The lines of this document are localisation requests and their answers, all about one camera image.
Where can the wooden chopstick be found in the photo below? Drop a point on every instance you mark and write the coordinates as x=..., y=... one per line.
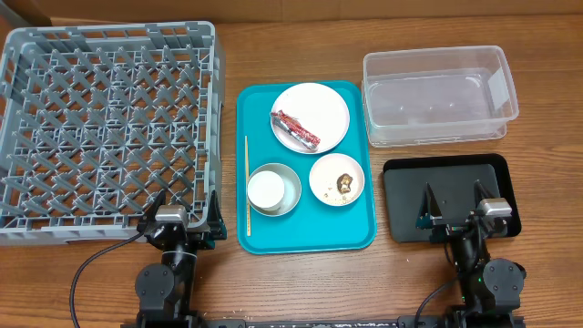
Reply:
x=247, y=175

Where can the teal serving tray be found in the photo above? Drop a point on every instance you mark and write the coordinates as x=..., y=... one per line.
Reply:
x=311, y=225

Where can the black waste tray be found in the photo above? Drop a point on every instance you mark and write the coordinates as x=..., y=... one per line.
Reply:
x=451, y=179

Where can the clear plastic bin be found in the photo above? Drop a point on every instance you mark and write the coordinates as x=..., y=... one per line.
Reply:
x=437, y=95

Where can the brown food scrap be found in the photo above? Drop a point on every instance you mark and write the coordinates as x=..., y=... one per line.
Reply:
x=344, y=183

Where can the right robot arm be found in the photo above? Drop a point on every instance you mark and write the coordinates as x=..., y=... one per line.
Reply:
x=490, y=287

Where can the red snack wrapper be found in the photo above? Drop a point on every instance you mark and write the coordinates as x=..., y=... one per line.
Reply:
x=294, y=128

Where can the white paper cup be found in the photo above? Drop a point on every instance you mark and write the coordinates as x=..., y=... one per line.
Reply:
x=266, y=190

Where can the large white plate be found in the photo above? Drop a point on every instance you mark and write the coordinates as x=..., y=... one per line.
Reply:
x=319, y=109

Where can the grey-white bowl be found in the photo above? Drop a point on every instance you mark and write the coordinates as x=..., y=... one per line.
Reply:
x=293, y=188

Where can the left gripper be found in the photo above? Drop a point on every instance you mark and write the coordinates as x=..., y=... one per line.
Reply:
x=215, y=222

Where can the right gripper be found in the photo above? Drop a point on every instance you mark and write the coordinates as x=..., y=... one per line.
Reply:
x=456, y=230

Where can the grey dish rack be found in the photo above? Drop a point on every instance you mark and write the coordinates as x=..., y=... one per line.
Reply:
x=97, y=120

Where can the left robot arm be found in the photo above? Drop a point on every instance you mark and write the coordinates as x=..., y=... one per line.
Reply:
x=164, y=289

